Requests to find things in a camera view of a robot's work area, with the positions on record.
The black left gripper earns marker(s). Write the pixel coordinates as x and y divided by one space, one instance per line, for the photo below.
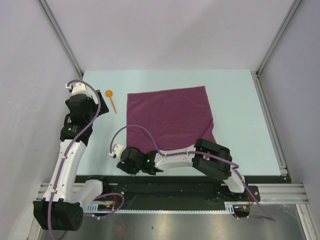
95 106

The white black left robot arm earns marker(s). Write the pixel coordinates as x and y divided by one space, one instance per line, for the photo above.
61 208

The aluminium frame post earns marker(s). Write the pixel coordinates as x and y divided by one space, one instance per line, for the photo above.
57 30
279 35

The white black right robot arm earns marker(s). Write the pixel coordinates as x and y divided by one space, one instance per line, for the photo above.
211 159

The right aluminium side rail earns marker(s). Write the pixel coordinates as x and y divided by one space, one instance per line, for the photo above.
273 134

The right aluminium frame post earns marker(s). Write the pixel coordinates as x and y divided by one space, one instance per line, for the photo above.
279 35

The white slotted cable duct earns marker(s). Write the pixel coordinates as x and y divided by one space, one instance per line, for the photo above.
100 210

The purple cloth napkin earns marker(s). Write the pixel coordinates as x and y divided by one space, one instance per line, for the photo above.
168 119

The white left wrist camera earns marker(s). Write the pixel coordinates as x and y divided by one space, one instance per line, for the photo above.
77 88

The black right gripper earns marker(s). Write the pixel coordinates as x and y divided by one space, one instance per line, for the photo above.
125 167

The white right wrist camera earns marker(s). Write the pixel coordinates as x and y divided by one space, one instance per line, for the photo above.
116 151

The orange plastic spoon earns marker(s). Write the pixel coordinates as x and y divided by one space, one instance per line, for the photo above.
109 94

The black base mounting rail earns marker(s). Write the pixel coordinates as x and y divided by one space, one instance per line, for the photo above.
177 192

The left aluminium frame post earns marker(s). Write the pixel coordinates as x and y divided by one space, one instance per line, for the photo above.
57 30

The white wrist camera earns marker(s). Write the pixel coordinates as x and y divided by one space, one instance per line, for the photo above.
116 151
77 88

